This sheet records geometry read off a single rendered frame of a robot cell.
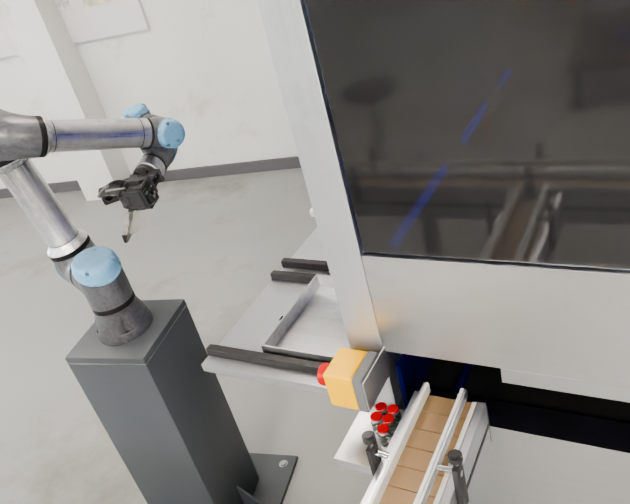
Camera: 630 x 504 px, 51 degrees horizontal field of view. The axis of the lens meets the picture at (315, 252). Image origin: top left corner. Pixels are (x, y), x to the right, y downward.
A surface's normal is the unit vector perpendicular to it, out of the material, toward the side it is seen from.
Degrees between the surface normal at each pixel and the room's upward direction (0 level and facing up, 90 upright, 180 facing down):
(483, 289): 90
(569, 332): 90
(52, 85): 90
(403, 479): 0
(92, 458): 0
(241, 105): 90
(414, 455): 0
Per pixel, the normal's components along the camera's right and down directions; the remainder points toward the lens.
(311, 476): -0.23, -0.83
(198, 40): -0.26, 0.55
